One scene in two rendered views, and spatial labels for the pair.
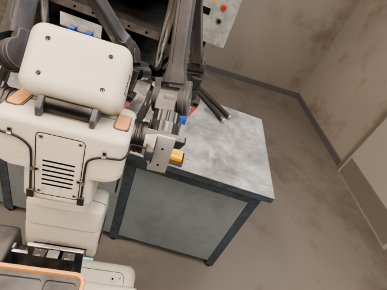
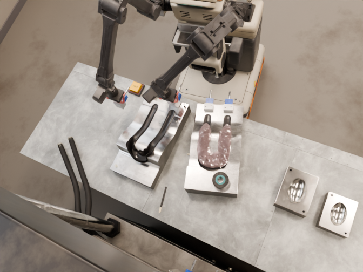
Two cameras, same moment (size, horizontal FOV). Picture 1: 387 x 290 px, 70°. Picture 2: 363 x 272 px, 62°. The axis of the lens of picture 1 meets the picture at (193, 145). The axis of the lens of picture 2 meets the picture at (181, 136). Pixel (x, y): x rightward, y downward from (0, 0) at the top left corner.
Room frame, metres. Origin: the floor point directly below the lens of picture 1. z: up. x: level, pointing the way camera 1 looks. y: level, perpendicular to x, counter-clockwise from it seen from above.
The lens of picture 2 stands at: (1.47, 1.05, 2.39)
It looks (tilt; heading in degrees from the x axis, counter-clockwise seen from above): 66 degrees down; 236
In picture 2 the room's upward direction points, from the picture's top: 24 degrees counter-clockwise
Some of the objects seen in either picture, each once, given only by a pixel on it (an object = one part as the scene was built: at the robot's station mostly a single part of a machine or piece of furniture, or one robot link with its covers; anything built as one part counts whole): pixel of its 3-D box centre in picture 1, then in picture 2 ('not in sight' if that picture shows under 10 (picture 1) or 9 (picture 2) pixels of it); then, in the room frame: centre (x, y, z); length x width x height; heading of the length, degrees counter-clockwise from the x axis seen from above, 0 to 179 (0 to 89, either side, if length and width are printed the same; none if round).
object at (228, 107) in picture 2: not in sight; (228, 101); (0.78, 0.62, 0.85); 0.13 x 0.05 x 0.05; 25
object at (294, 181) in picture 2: not in sight; (295, 191); (1.05, 1.14, 0.83); 0.20 x 0.15 x 0.07; 8
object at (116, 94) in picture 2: (190, 93); (112, 90); (1.10, 0.10, 1.06); 0.10 x 0.07 x 0.07; 97
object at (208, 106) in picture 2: not in sight; (209, 100); (0.83, 0.52, 0.85); 0.13 x 0.05 x 0.05; 25
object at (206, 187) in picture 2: not in sight; (215, 146); (1.05, 0.69, 0.85); 0.50 x 0.26 x 0.11; 25
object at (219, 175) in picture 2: not in sight; (220, 180); (1.21, 0.81, 0.93); 0.08 x 0.08 x 0.04
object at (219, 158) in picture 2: not in sight; (214, 143); (1.05, 0.68, 0.90); 0.26 x 0.18 x 0.08; 25
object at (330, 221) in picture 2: not in sight; (336, 214); (1.05, 1.34, 0.83); 0.17 x 0.13 x 0.06; 8
